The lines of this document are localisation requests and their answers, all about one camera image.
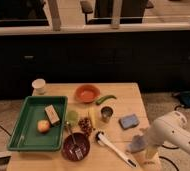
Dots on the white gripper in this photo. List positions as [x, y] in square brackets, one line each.
[153, 143]

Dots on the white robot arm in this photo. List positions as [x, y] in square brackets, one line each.
[169, 127]

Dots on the dark maroon bowl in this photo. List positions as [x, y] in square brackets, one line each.
[68, 146]

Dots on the orange-red bowl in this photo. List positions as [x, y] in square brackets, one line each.
[87, 93]

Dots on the blue sponge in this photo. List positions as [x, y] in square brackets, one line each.
[129, 121]

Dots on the white dish brush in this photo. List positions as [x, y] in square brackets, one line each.
[100, 137]

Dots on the metal cup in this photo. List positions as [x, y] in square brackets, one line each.
[106, 113]

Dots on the dark blue floor box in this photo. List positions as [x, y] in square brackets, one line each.
[184, 98]

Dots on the bunch of dark grapes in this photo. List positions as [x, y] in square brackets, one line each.
[85, 126]

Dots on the yellow banana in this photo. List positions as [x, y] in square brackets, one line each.
[92, 115]

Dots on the green cucumber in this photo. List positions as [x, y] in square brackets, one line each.
[104, 98]

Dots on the metal fork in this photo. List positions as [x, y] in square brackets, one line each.
[77, 149]

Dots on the light green cup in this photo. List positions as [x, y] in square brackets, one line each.
[72, 117]

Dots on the yellow-red apple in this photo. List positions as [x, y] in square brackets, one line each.
[43, 126]

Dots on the green plastic tray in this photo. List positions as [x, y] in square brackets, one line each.
[25, 135]

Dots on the white paper cup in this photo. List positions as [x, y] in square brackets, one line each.
[39, 86]

